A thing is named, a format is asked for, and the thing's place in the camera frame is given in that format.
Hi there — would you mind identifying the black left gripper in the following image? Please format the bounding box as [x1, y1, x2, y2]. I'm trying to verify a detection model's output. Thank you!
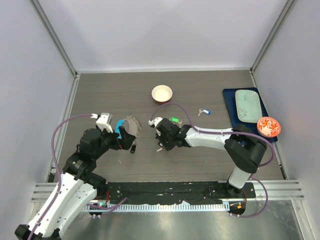
[93, 125, 135, 159]

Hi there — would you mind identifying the black tag key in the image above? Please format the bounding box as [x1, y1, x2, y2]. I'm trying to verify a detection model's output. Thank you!
[156, 142, 166, 152]
[130, 144, 137, 154]

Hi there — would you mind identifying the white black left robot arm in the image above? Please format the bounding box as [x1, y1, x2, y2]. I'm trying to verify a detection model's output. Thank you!
[14, 126, 136, 240]

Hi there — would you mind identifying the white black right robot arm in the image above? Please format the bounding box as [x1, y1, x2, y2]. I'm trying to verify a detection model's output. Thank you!
[148, 117, 267, 198]

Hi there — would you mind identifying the black tag key on organizer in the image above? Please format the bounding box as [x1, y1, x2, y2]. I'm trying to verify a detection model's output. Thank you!
[130, 144, 137, 154]

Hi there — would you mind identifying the green tag key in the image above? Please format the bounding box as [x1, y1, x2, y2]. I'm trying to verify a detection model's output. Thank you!
[169, 117, 182, 126]

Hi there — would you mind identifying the red bowl white inside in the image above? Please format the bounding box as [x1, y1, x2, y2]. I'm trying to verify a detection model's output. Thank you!
[151, 85, 173, 104]

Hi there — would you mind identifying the blue tag key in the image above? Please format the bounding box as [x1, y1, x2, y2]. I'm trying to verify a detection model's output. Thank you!
[197, 108, 211, 117]

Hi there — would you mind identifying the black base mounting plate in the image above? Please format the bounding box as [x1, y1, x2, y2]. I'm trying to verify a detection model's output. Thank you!
[97, 181, 256, 205]

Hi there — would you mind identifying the pale green rectangular plate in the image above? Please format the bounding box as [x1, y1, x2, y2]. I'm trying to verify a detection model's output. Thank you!
[235, 89, 263, 124]

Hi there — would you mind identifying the orange white patterned bowl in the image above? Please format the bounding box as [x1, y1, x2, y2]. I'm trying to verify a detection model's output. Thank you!
[256, 116, 282, 138]

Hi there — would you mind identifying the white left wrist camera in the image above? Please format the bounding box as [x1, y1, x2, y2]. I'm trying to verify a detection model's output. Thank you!
[96, 112, 113, 133]

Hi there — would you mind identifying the perforated cable duct strip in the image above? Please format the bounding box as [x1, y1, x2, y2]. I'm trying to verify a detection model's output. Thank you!
[79, 201, 231, 213]

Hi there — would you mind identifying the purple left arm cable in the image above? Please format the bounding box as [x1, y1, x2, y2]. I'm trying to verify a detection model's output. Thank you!
[24, 113, 128, 240]

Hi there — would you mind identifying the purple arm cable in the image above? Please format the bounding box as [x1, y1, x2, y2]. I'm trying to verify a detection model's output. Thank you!
[24, 113, 128, 240]
[149, 102, 276, 219]

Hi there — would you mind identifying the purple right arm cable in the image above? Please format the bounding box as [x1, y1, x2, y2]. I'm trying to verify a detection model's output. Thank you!
[149, 102, 276, 219]

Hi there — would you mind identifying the aluminium frame rail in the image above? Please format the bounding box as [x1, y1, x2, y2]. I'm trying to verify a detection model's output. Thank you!
[28, 0, 81, 81]

